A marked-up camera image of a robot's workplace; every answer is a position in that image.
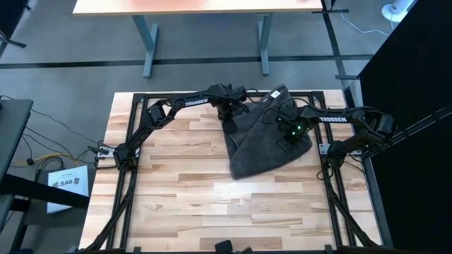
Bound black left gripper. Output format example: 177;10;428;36
211;83;252;117

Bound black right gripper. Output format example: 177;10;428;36
271;105;311;141

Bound dark grey terry towel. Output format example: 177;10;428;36
221;83;314;180

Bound wooden desk grey legs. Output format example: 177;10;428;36
72;0;324;78

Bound black bulky object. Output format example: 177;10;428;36
215;239;254;254

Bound black fabric partition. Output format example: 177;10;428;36
358;0;452;254

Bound white floor fan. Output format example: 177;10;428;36
381;0;416;23

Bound black floor tape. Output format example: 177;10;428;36
0;54;375;69

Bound white paper sign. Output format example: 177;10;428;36
47;164;89;214

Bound black crossbar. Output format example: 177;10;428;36
0;174;90;209

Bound dark grey side table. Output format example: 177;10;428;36
0;98;35;230

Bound black stand base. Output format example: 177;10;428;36
0;0;31;49

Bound black aluminium table frame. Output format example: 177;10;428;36
79;90;381;254

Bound white floor cable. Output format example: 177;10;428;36
333;3;389;36

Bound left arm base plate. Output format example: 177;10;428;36
97;146;118;169

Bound black floor cable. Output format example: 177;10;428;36
23;125;71;156
30;108;89;137

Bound yellow floor cable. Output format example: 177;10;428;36
9;152;81;167

